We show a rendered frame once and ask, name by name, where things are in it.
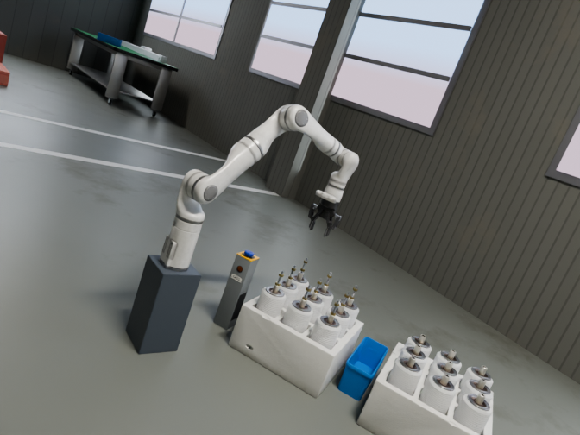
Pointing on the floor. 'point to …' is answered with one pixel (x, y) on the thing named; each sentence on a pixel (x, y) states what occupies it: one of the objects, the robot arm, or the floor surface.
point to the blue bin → (362, 368)
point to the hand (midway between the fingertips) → (318, 230)
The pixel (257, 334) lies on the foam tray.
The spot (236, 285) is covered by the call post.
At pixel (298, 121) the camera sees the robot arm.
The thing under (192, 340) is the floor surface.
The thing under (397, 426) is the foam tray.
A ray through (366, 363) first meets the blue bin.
